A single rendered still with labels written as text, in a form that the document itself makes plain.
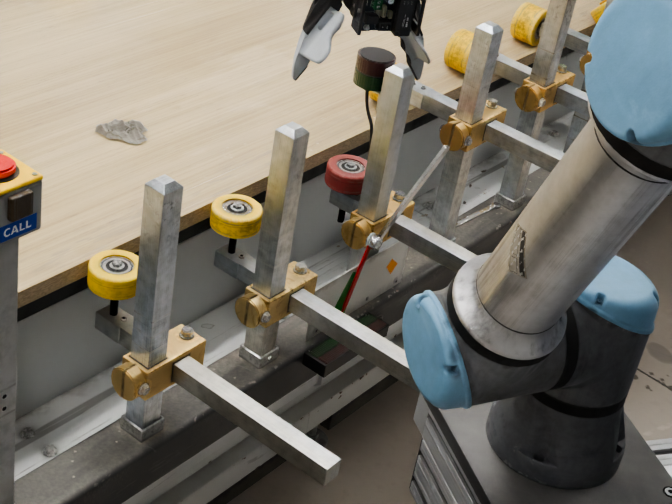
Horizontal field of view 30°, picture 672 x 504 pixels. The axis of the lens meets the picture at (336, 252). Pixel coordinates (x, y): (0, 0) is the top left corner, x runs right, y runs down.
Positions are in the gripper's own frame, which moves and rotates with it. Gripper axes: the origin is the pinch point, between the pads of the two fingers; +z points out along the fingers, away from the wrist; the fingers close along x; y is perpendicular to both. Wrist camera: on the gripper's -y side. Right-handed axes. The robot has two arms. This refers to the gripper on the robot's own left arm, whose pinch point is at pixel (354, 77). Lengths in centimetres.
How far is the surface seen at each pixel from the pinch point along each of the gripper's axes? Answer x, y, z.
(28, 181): -36.6, 4.7, 9.7
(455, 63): 56, -82, 39
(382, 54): 22, -43, 18
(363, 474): 47, -65, 132
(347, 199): 22, -46, 46
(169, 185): -17.6, -10.5, 20.2
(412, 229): 30, -35, 46
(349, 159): 23, -51, 41
